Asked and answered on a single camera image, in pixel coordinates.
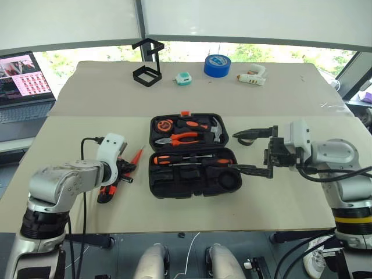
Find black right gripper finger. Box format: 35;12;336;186
232;125;279;140
228;162;276;179

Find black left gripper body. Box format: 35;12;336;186
116;156;131;178

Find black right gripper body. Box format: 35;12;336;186
263;136;303;169

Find orange pointed slim tool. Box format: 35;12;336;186
129;145;145;172

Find orange black handled tool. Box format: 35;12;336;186
97;183;119;204

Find black plastic tool case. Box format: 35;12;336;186
148;110;243;199

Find orange black tape measure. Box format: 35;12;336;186
155;118;174;133

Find white glue gun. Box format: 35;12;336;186
237;63;268;87

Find black table base foot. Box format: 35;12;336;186
65;234;116;249
270;229;335;244

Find blue tape roll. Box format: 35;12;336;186
203;53;232;78

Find silver rounded robot leg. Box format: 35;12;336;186
134;243;170;279
205;243;246;279

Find small teal white tape measure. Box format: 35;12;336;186
175;71;193;87

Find black floor device white knob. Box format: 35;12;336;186
245;257;273;279

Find white sneaker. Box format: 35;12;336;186
303;235;332;279

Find black white striped trouser leg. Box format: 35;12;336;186
322;241;346;279

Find open laptop computer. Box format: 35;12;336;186
0;51;57;143

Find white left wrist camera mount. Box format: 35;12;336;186
95;133;128;185

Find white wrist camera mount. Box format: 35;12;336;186
95;133;128;185
283;119;312;163

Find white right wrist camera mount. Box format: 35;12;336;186
283;119;312;163

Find orange black handled screwdriver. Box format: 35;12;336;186
168;158;235;169
153;155;216;166

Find claw hammer orange black handle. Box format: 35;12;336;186
174;116;228;144

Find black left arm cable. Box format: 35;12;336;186
68;135;102;279

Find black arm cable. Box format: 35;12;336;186
68;135;102;279
295;162;372;183

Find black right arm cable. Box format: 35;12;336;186
295;162;372;183

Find orange handled combination pliers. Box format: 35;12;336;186
153;132;204;148

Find thin white floor cable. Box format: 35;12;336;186
174;231;201;279

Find dark slanted window frame post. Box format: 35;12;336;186
335;52;372;99

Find black wire frame stand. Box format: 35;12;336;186
131;37;166;88

